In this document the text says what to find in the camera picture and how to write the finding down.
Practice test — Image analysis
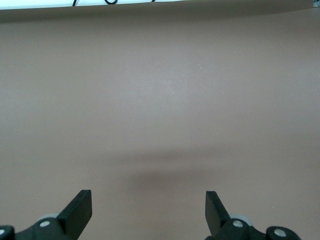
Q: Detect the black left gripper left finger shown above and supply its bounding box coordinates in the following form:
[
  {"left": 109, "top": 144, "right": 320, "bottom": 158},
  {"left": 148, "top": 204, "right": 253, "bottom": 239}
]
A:
[{"left": 0, "top": 189, "right": 93, "bottom": 240}]

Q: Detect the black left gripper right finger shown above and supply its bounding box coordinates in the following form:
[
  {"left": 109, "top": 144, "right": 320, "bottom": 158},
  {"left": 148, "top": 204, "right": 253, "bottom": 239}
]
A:
[{"left": 204, "top": 190, "right": 300, "bottom": 240}]

